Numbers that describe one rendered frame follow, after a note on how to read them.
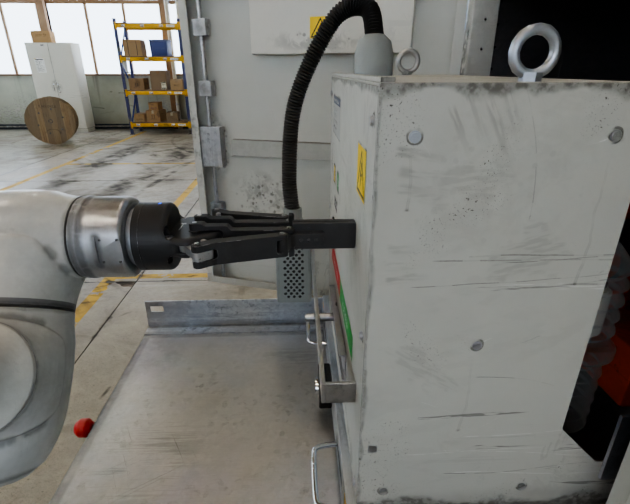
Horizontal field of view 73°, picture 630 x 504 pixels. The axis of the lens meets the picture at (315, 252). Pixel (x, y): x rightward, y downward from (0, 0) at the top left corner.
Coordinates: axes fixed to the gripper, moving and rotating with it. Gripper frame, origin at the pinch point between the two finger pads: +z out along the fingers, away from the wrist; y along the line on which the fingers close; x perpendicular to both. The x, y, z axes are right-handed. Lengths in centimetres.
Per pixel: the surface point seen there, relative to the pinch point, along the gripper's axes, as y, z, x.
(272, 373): -23.9, -8.4, -38.3
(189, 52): -66, -27, 21
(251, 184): -64, -15, -10
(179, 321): -41, -31, -37
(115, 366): -138, -98, -123
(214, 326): -41, -23, -38
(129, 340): -161, -99, -123
